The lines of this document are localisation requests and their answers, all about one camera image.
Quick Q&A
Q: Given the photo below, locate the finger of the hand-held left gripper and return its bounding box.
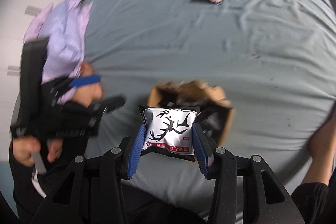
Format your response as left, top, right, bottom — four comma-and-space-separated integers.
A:
63, 94, 126, 121
52, 75, 101, 98

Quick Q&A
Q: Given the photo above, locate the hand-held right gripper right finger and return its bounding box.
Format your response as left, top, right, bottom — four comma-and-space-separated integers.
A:
193, 122, 300, 224

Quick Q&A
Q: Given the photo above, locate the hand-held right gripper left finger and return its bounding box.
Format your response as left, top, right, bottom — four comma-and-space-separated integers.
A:
30, 124, 146, 224

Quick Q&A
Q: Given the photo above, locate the pile of black snack packets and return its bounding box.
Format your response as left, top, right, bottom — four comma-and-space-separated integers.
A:
160, 93, 227, 140

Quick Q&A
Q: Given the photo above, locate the brown cardboard box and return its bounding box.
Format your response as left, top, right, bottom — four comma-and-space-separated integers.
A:
146, 80, 235, 147

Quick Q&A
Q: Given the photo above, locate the person's left hand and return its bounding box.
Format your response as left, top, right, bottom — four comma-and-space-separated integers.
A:
12, 135, 63, 166

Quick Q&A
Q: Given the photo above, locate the purple blanket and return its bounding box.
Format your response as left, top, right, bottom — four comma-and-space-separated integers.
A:
25, 0, 93, 106

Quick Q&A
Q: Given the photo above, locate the grey-blue bed sheet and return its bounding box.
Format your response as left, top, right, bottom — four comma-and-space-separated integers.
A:
81, 0, 336, 214

